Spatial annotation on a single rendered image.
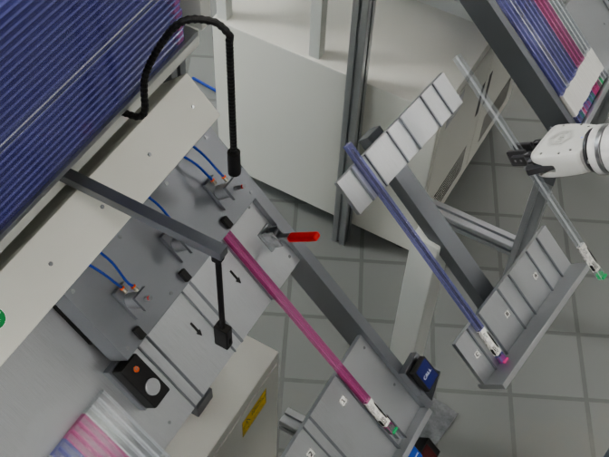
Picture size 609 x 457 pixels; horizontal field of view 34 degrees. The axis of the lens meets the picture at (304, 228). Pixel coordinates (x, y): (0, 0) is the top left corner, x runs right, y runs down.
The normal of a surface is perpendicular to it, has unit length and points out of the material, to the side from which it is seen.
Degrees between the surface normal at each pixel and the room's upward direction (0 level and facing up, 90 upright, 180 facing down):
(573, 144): 36
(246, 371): 0
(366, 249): 0
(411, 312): 90
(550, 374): 0
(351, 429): 46
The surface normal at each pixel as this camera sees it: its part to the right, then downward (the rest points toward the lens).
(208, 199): 0.65, -0.12
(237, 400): 0.03, -0.61
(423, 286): -0.60, 0.62
